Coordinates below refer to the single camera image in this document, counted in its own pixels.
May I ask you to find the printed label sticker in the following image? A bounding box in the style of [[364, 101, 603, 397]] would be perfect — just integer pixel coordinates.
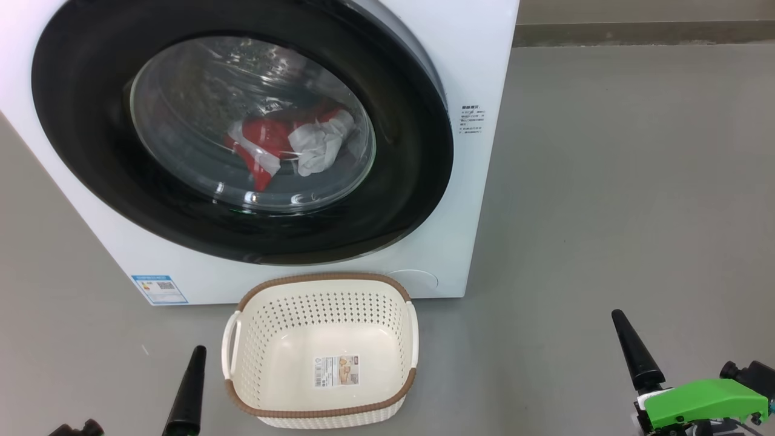
[[313, 355, 360, 388]]

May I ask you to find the round white filter cover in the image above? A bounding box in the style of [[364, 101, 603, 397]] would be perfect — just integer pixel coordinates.
[[387, 269, 439, 299]]

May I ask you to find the white front-load washing machine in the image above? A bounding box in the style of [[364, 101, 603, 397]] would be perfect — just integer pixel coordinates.
[[0, 0, 520, 306]]

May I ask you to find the cream basket with brown rim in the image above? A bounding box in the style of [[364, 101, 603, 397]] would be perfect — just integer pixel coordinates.
[[221, 272, 420, 429]]

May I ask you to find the red and white clothing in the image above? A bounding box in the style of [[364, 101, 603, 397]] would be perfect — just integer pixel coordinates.
[[224, 108, 356, 193]]

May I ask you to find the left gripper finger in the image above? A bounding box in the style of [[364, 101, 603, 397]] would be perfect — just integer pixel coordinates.
[[162, 345, 207, 436]]

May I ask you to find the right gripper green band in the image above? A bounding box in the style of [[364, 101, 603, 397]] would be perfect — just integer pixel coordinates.
[[611, 309, 771, 436]]

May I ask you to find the blue energy label sticker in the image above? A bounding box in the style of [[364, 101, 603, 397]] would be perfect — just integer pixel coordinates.
[[131, 276, 189, 305]]

